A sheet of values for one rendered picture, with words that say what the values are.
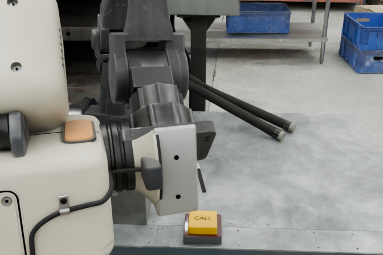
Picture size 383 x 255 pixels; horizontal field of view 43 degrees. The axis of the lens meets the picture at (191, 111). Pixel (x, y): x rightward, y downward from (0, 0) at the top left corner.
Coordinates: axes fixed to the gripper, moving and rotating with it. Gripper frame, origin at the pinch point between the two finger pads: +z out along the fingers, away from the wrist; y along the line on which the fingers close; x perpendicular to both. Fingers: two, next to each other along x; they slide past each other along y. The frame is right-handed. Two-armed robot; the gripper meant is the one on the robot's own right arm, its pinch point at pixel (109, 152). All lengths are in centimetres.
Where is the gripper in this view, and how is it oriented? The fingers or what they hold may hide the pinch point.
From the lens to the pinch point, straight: 104.5
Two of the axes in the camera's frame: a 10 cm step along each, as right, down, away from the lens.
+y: -9.9, -1.3, -0.1
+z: -1.3, 9.5, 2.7
